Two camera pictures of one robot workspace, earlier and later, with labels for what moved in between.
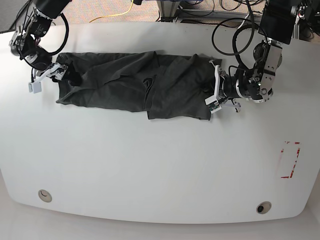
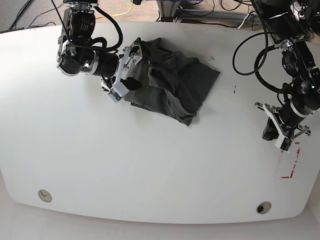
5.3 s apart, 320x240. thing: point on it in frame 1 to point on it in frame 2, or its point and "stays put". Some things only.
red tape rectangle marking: (293, 168) stays put
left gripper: (58, 71) to (131, 56)
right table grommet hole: (263, 207) stays put
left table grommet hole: (45, 196) stays put
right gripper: (219, 95) to (290, 132)
